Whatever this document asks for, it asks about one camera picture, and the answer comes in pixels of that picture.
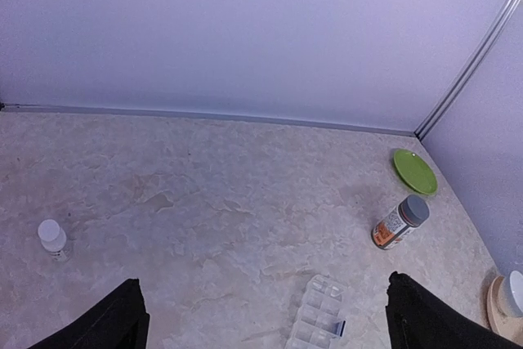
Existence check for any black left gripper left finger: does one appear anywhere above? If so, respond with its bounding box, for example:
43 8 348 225
33 279 150 348

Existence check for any beige plate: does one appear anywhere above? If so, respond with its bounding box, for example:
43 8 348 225
486 275 522 347

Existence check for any green plate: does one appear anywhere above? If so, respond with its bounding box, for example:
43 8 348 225
392 149 438 195

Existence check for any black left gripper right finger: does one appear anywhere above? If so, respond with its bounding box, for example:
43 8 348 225
385 271 519 349

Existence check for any clear plastic pill organizer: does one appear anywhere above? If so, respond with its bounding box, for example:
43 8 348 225
285 275 346 349

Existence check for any orange grey-capped pill bottle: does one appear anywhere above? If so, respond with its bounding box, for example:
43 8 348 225
371 195 430 250

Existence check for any white bowl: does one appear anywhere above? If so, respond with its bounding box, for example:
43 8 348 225
498 271 522 318

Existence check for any small white-capped pill bottle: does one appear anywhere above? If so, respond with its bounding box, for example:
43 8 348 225
38 219 68 262

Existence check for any right aluminium frame post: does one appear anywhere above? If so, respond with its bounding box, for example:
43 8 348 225
413 0 521 141

